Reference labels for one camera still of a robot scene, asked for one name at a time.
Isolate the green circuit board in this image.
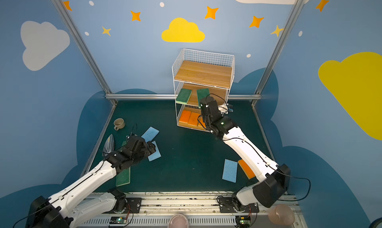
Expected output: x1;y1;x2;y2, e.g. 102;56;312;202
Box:
109;217;127;226
235;216;251;228

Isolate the left green circuit board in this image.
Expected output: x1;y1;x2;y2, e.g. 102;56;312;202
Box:
109;217;127;226

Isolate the aluminium front rail frame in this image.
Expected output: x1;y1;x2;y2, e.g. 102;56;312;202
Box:
77;191;307;228

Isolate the green sponge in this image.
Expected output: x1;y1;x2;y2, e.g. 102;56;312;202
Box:
116;167;131;187
197;88;210;109

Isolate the blue sponge right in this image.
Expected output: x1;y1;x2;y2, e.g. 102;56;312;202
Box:
222;159;238;183

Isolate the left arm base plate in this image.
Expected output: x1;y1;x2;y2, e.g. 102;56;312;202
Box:
113;197;142;214

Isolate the orange sponge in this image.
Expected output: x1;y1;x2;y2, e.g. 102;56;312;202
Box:
198;117;206;129
188;112;200;127
179;110;192;124
238;159;256;180

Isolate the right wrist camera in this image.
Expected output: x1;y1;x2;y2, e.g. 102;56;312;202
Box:
218;104;233;114

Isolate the beige ceramic mug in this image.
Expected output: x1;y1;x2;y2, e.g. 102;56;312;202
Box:
113;118;125;131

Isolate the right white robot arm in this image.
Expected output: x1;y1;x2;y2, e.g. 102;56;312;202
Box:
201;96;290;211

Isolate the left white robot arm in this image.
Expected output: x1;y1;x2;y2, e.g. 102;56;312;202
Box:
25;135;156;228

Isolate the pink round object front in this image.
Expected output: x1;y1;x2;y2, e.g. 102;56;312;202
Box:
168;214;189;228

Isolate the grey metal garden trowel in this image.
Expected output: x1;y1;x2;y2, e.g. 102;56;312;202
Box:
102;134;115;157

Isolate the blue sponge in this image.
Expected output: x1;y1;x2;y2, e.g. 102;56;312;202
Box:
222;159;238;183
148;141;161;162
141;126;159;142

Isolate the white wire wooden shelf rack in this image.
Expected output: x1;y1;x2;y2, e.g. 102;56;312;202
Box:
172;48;235;131

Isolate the right green circuit board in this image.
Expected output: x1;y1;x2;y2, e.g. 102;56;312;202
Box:
235;216;251;228

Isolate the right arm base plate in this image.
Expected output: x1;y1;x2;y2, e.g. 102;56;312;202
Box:
216;196;260;213

